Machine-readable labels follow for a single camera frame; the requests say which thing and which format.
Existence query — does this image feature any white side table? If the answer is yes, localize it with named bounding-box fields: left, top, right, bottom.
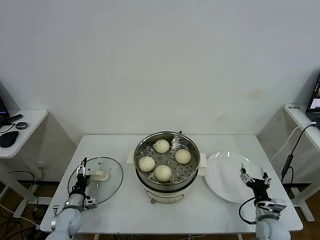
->
left=0, top=109, right=77, bottom=218
left=257, top=103, right=320, bottom=222

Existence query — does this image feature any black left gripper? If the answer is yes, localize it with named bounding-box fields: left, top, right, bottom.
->
left=74, top=157, right=91, bottom=195

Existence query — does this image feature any black computer mouse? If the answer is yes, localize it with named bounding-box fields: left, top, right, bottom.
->
left=0, top=130, right=20, bottom=148

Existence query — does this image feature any white round plate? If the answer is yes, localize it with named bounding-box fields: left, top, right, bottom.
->
left=203, top=150, right=261, bottom=204

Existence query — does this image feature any black cable with adapter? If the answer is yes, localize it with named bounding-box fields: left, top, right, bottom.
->
left=281, top=124, right=316, bottom=184

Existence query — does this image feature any white steamed baozi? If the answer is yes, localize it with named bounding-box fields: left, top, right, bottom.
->
left=174, top=148, right=192, bottom=165
left=154, top=164, right=173, bottom=183
left=153, top=139, right=171, bottom=154
left=138, top=156, right=156, bottom=173

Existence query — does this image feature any glass lid with white handle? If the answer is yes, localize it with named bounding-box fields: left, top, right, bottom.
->
left=67, top=156, right=124, bottom=205

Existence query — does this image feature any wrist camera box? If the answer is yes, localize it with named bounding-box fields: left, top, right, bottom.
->
left=271, top=197, right=288, bottom=213
left=83, top=196, right=98, bottom=210

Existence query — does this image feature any black open laptop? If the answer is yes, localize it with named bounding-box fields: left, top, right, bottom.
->
left=305, top=70, right=320, bottom=129
left=0, top=94, right=12, bottom=128

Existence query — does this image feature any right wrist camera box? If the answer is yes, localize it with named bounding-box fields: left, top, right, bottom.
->
left=271, top=197, right=288, bottom=213

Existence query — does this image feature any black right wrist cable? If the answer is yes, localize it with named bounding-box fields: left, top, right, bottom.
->
left=238, top=196, right=258, bottom=225

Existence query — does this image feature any white charging cable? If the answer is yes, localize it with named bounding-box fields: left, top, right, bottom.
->
left=270, top=121, right=317, bottom=163

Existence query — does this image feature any white floor cable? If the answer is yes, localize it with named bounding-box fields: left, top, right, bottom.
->
left=0, top=203, right=41, bottom=230

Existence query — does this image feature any black floor cable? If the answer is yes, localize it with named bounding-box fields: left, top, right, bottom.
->
left=8, top=170, right=42, bottom=221

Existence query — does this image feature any steel perforated steamer tray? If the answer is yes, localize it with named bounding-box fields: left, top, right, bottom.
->
left=126, top=130, right=208, bottom=185

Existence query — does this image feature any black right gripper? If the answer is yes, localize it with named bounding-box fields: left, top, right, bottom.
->
left=239, top=162, right=273, bottom=202

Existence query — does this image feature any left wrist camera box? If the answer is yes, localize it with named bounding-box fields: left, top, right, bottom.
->
left=83, top=196, right=98, bottom=210

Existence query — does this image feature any white electric pot base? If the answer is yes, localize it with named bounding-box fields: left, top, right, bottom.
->
left=135, top=169, right=199, bottom=205

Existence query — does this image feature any black stick shaped device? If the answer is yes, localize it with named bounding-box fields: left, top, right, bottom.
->
left=4, top=113, right=24, bottom=125

